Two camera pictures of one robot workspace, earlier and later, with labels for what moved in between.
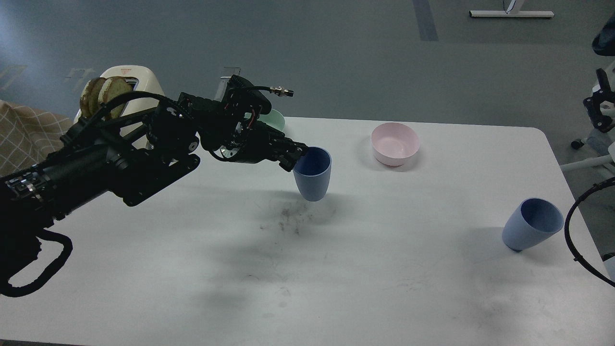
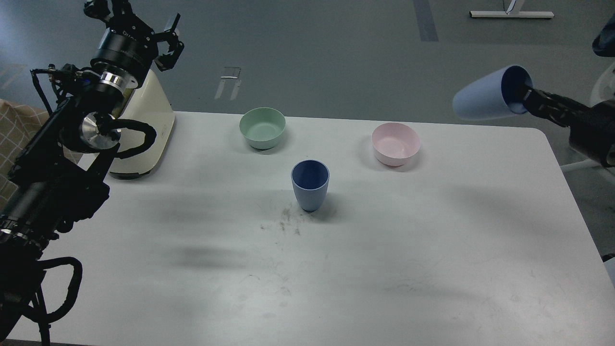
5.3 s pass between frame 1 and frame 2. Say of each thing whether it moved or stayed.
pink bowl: stayed
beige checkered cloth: stayed
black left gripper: moved
